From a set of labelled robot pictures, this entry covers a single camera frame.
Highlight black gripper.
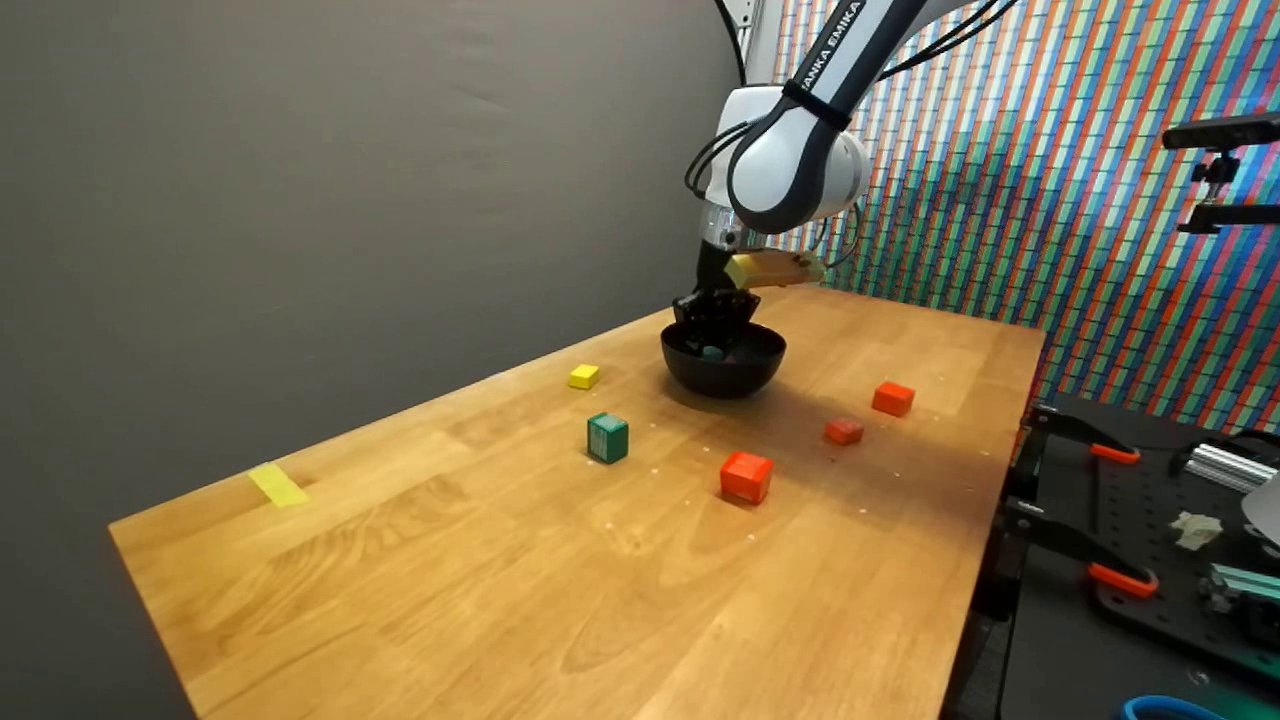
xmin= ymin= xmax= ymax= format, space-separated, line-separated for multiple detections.
xmin=669 ymin=234 xmax=767 ymax=360

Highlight orange-red wooden cube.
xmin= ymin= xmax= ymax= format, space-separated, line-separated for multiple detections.
xmin=718 ymin=446 xmax=779 ymax=510

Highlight green wooden cube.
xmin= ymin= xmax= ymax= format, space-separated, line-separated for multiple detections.
xmin=585 ymin=407 xmax=632 ymax=466

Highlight red wooden block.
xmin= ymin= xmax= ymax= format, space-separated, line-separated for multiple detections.
xmin=819 ymin=413 xmax=867 ymax=451

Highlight orange-red notched block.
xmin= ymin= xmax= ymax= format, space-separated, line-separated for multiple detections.
xmin=867 ymin=381 xmax=921 ymax=421

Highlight black bowl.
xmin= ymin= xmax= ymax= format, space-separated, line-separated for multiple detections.
xmin=660 ymin=316 xmax=791 ymax=400

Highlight grey fabric backdrop panel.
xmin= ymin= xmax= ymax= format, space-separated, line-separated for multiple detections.
xmin=0 ymin=0 xmax=753 ymax=720

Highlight black pegboard bench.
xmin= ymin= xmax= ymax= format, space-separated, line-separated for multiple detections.
xmin=958 ymin=390 xmax=1280 ymax=720

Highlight yellow tape strip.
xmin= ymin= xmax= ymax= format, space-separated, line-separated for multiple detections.
xmin=243 ymin=459 xmax=316 ymax=510

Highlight white crumpled paper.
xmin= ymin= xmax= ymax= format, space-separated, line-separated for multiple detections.
xmin=1170 ymin=508 xmax=1228 ymax=554

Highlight white flat bar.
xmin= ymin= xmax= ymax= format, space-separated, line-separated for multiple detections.
xmin=1182 ymin=440 xmax=1280 ymax=496

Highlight grey domed object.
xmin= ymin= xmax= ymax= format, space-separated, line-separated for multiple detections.
xmin=1238 ymin=477 xmax=1280 ymax=552

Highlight light teal tool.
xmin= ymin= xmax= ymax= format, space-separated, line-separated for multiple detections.
xmin=1199 ymin=554 xmax=1280 ymax=613

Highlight tan wrist camera box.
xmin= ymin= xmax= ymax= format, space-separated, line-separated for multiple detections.
xmin=722 ymin=249 xmax=819 ymax=291

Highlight black clamp orange handle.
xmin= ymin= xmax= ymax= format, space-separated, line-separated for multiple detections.
xmin=1025 ymin=400 xmax=1147 ymax=472
xmin=996 ymin=492 xmax=1164 ymax=606

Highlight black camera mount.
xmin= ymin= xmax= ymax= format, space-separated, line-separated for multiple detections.
xmin=1155 ymin=113 xmax=1280 ymax=241

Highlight blue handled scissors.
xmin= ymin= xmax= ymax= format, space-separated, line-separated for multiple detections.
xmin=1116 ymin=690 xmax=1233 ymax=720

